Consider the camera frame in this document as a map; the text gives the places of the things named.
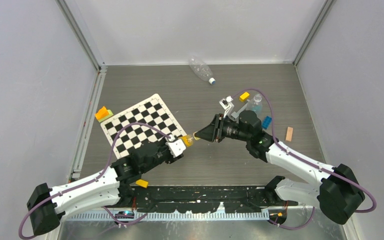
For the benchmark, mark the orange green block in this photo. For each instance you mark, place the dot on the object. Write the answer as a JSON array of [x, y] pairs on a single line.
[[103, 114]]

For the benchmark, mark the clear bottle blue cap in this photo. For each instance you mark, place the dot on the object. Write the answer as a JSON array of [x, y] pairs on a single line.
[[201, 70]]

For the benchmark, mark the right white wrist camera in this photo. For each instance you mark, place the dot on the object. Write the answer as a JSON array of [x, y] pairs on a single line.
[[227, 104]]

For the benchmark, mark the clear plastic bottle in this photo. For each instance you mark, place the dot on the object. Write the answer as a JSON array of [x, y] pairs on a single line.
[[255, 104]]

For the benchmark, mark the grey long block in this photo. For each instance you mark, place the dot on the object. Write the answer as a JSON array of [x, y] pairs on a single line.
[[235, 114]]

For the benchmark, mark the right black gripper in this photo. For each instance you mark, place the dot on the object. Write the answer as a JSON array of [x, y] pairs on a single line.
[[214, 131]]

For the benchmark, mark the tan wooden block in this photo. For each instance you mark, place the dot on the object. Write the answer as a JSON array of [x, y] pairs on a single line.
[[289, 134]]

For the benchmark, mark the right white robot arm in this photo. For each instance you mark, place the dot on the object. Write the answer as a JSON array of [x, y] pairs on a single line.
[[332, 189]]

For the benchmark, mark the blue lego brick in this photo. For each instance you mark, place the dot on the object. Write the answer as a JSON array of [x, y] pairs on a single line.
[[266, 122]]

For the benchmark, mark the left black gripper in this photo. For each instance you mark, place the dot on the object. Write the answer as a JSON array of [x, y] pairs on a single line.
[[170, 160]]

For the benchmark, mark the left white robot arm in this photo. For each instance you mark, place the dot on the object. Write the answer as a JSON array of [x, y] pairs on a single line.
[[50, 206]]

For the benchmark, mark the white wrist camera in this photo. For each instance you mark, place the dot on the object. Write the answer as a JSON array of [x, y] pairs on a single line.
[[227, 104], [176, 145]]

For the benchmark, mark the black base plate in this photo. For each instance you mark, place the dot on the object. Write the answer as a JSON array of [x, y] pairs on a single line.
[[201, 199]]

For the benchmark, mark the yellow block near base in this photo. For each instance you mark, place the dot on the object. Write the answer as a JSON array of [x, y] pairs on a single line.
[[142, 183]]

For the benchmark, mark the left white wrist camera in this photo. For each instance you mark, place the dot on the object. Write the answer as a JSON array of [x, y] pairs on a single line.
[[176, 145]]

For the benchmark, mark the grey slotted cable duct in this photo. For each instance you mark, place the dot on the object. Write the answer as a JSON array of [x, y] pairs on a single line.
[[218, 215]]

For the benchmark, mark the yellow juice bottle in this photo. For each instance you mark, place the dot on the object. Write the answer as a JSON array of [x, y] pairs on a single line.
[[189, 139]]

